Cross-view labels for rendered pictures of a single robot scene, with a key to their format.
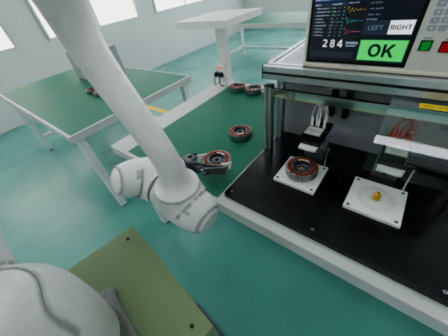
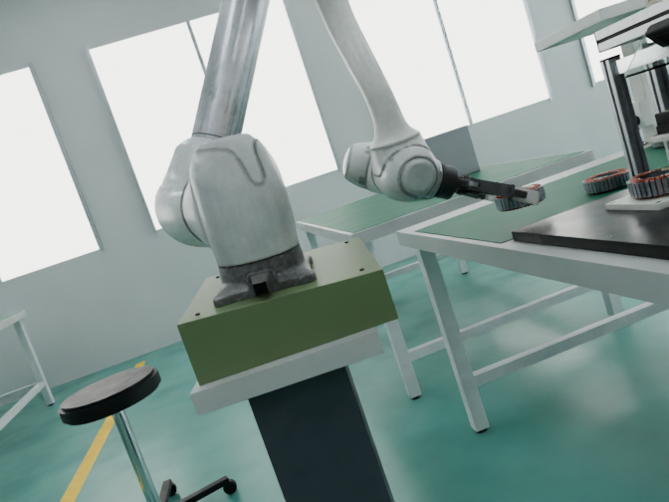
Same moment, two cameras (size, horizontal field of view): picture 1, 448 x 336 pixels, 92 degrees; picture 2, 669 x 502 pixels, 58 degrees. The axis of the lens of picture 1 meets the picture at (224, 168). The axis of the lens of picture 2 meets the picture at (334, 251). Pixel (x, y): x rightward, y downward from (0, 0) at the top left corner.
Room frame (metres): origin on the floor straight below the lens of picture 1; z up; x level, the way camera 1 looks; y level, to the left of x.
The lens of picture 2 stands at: (-0.69, -0.47, 1.02)
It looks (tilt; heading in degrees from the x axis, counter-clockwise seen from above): 7 degrees down; 38
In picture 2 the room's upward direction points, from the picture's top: 19 degrees counter-clockwise
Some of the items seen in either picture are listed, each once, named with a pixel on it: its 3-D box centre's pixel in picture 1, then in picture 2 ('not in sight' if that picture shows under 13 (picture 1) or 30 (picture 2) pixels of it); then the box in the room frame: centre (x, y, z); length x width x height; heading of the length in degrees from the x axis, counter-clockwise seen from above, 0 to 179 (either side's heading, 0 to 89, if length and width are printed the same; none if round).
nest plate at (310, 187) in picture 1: (301, 173); (664, 193); (0.57, -0.28, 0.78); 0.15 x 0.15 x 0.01; 46
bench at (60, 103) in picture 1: (104, 119); (427, 257); (2.28, 1.20, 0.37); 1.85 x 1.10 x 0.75; 46
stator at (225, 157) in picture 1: (217, 161); (520, 197); (0.68, 0.02, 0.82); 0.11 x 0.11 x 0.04
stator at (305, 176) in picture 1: (301, 169); (661, 181); (0.57, -0.28, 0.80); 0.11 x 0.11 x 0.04
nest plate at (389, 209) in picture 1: (375, 199); not in sight; (0.40, -0.45, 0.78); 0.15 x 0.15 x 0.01; 46
